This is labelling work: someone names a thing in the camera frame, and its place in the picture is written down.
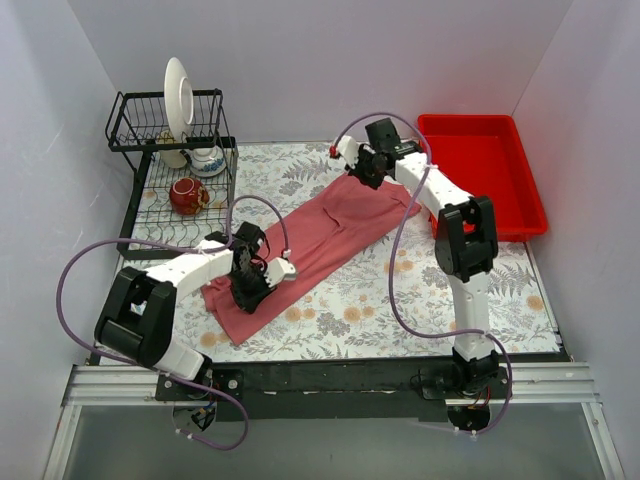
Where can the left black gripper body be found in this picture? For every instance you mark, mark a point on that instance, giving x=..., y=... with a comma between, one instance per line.
x=251, y=288

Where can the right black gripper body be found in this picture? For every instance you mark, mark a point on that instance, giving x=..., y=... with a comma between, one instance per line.
x=370, y=171

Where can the pink red t shirt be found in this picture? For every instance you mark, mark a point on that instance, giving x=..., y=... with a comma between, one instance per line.
x=324, y=233

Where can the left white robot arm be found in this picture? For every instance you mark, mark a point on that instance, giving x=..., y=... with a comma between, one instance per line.
x=138, y=316

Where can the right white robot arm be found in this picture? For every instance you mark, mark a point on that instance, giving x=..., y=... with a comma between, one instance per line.
x=466, y=237

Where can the red ceramic bowl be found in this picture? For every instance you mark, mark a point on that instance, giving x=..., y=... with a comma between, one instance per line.
x=188, y=196

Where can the red plastic bin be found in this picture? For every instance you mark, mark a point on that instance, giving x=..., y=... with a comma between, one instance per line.
x=484, y=155

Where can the blue white floral teapot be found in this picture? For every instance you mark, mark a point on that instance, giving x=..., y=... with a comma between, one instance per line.
x=205, y=162

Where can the floral table mat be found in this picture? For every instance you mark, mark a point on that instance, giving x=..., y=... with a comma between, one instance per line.
x=390, y=300

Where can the white ceramic plate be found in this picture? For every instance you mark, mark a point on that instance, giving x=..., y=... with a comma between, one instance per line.
x=179, y=100

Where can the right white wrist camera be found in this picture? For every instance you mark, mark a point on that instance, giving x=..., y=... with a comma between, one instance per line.
x=350, y=151

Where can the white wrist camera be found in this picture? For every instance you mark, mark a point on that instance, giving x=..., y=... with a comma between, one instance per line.
x=350, y=151
x=278, y=270

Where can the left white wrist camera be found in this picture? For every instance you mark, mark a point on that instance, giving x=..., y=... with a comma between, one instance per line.
x=278, y=270

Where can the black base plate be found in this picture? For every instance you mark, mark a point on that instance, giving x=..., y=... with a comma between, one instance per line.
x=420, y=388

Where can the black wire dish rack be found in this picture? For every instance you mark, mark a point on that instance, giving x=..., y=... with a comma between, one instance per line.
x=134, y=122

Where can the aluminium frame rail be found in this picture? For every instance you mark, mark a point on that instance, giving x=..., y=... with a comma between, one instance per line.
x=117, y=385

